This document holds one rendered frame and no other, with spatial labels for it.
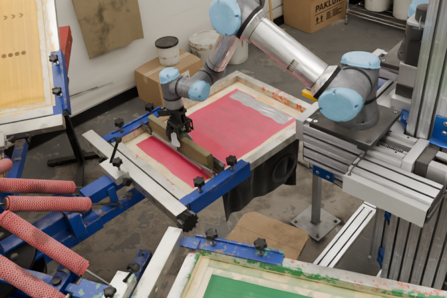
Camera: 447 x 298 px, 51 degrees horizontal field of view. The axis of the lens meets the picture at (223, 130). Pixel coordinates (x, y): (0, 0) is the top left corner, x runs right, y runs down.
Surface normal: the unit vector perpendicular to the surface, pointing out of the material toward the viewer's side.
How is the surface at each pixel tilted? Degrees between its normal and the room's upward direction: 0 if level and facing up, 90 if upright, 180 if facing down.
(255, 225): 1
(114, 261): 0
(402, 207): 90
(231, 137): 0
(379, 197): 90
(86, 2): 88
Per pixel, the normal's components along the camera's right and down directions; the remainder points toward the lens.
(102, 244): -0.09, -0.80
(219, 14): -0.61, 0.46
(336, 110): -0.40, 0.63
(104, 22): 0.88, 0.18
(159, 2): 0.66, 0.40
